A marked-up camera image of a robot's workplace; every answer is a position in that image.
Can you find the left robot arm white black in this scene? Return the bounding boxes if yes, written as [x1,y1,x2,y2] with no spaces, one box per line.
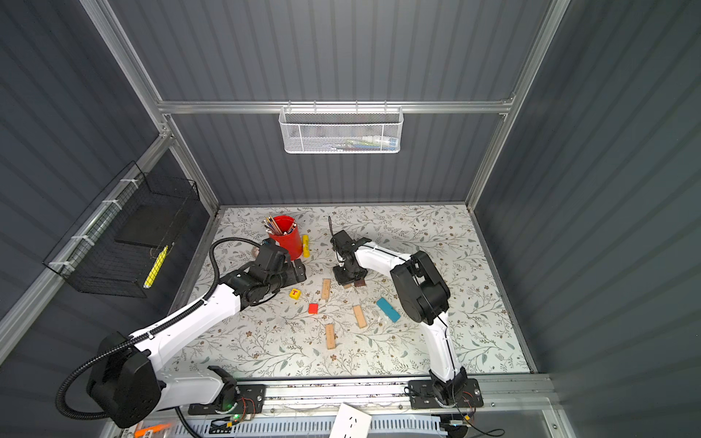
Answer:
[55,238,307,428]

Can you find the yellow marker in basket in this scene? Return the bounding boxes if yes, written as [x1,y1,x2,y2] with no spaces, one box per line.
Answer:
[142,246,169,289]

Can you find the teal block plank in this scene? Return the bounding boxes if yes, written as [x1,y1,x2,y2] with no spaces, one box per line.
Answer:
[376,297,401,323]

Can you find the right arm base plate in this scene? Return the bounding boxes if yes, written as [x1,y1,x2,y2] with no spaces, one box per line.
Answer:
[405,379,484,410]

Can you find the pencils in cup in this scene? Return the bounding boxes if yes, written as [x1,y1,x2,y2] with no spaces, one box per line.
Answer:
[263,215,297,235]

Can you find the red pencil cup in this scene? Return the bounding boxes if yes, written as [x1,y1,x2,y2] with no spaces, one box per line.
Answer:
[268,225,302,260]

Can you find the white wire basket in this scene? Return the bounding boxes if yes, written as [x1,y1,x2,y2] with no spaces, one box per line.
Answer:
[279,108,405,154]

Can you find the wood block plank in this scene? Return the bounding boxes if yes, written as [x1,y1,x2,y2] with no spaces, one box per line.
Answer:
[324,323,336,350]
[352,305,367,329]
[321,278,332,300]

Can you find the black wire basket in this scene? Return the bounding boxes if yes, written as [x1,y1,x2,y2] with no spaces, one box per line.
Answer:
[44,165,199,299]

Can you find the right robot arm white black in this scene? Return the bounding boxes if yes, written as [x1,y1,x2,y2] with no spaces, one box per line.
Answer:
[330,230,467,406]

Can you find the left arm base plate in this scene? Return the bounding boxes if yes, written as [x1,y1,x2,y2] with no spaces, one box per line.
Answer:
[187,384,267,416]

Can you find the black corrugated cable hose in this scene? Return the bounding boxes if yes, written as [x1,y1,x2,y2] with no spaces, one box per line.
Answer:
[54,236,264,422]

